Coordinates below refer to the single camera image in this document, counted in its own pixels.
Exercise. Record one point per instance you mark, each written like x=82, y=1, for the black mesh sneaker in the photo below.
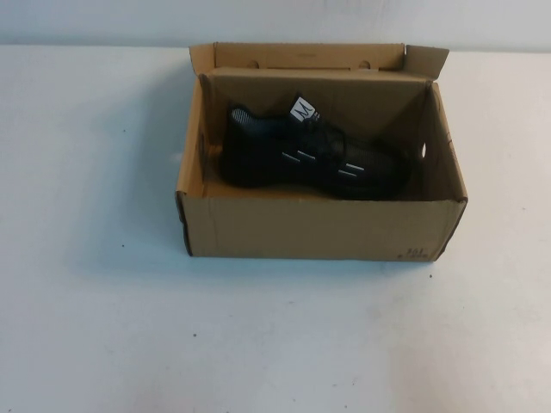
x=267, y=172

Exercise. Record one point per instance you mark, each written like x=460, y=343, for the brown cardboard shoe box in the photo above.
x=310, y=232

